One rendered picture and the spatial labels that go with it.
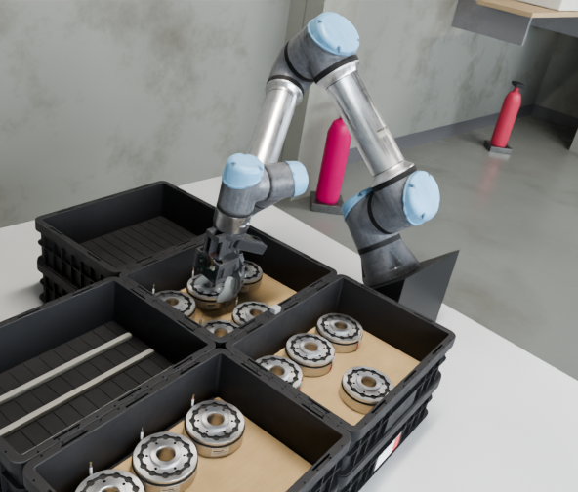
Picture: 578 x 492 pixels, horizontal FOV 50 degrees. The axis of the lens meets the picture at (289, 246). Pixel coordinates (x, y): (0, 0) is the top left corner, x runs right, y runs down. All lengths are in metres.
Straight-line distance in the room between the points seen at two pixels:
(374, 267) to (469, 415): 0.41
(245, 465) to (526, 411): 0.76
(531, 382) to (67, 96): 2.26
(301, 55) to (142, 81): 1.80
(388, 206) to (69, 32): 1.87
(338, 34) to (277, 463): 0.93
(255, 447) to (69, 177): 2.27
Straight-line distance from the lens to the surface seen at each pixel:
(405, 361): 1.39
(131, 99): 3.22
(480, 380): 1.64
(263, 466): 1.10
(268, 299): 1.47
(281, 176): 1.26
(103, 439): 1.03
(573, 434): 1.61
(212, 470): 1.08
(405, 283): 1.48
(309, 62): 1.51
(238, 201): 1.22
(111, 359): 1.27
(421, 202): 1.47
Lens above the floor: 1.65
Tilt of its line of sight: 29 degrees down
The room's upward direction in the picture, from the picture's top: 10 degrees clockwise
